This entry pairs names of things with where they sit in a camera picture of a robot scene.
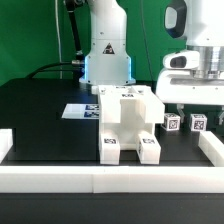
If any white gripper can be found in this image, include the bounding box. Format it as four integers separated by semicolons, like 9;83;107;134
156;69;224;125

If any white chair back part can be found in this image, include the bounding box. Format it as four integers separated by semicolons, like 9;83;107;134
91;85;165;124

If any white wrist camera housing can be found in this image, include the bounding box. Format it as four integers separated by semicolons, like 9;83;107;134
163;50;200;70

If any white chair seat part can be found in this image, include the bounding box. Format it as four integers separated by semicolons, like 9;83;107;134
99;96;158;151

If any black cable bundle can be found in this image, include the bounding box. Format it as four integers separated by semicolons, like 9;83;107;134
24;0;88;80

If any white sheet with fiducial tags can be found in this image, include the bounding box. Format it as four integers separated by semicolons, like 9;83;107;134
62;104;99;119

